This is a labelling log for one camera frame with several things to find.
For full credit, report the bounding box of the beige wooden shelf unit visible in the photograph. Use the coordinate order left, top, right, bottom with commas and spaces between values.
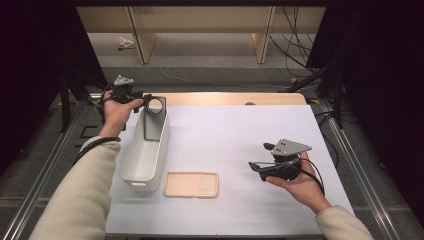
75, 5, 327, 65

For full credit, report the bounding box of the black metal stand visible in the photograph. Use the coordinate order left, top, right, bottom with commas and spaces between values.
279, 49, 346, 129
59, 68, 129, 134

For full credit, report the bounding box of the beige phone case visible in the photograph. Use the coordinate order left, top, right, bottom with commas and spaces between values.
164, 171, 220, 200

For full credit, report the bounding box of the left hand-held gripper cable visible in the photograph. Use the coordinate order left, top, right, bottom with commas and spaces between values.
72, 83, 123, 166

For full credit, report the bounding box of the crumpled white paper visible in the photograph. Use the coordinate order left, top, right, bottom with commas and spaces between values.
117, 36, 135, 51

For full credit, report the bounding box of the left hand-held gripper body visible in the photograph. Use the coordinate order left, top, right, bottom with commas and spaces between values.
110, 74, 145, 105

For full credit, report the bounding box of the person's right hand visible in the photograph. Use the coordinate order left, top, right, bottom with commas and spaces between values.
265, 151, 333, 215

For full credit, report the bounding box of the white table cover sheet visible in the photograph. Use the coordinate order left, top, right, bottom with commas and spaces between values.
104, 104, 356, 236

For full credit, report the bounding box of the person's left hand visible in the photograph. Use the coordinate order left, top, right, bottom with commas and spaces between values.
98, 89, 145, 138

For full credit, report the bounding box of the hand-held gripper cable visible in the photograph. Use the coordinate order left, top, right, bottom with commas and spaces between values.
72, 83, 123, 166
256, 158, 326, 198

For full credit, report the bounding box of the right hand-held gripper cable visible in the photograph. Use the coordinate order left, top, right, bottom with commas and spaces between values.
256, 158, 326, 198

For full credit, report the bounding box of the black curtain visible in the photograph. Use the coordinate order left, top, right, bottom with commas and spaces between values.
306, 0, 424, 228
0, 0, 109, 168

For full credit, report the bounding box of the white plastic storage bin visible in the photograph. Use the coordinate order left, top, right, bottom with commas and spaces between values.
119, 96, 171, 194

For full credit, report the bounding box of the black cable beside table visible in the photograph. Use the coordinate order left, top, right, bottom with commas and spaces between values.
314, 108, 359, 168

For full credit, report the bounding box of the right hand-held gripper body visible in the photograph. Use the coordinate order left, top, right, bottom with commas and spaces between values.
259, 138, 313, 183

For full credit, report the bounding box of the aluminium floor rail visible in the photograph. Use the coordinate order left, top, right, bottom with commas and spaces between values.
0, 99, 88, 240
318, 99, 401, 240

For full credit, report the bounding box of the bundle of black floor cables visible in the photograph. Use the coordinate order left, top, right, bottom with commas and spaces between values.
269, 5, 321, 78

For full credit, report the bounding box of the wooden table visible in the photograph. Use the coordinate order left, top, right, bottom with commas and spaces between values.
143, 92, 308, 106

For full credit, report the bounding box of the grey phone case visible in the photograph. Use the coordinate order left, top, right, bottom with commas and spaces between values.
143, 95, 167, 142

